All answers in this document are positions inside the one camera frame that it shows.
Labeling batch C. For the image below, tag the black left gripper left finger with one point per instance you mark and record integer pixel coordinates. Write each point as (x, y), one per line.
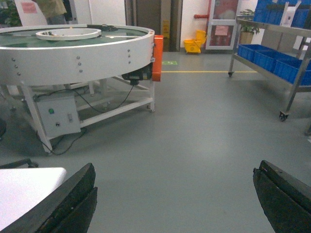
(68, 209)

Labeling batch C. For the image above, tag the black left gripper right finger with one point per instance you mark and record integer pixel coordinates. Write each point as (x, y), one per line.
(285, 200)

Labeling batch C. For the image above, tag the white control box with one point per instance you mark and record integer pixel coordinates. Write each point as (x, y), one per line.
(58, 113)

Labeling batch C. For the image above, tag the steel shelf cart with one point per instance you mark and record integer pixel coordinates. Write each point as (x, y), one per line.
(302, 82)

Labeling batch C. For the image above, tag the white table corner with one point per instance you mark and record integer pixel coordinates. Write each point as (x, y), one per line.
(21, 189)

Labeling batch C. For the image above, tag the white round conveyor table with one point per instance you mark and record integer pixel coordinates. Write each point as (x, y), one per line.
(107, 68)

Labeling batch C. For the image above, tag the blue bin on cart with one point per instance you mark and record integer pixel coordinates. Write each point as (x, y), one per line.
(280, 64)

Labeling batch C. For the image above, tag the orange guard panel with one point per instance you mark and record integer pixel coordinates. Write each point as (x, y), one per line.
(157, 54)

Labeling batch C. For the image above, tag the potted green plant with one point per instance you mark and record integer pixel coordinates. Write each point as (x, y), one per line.
(248, 31)

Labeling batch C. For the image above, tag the yellow mop bucket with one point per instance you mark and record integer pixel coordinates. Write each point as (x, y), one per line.
(194, 45)

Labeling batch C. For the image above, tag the yellow wet floor sign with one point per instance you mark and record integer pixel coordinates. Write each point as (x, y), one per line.
(166, 29)

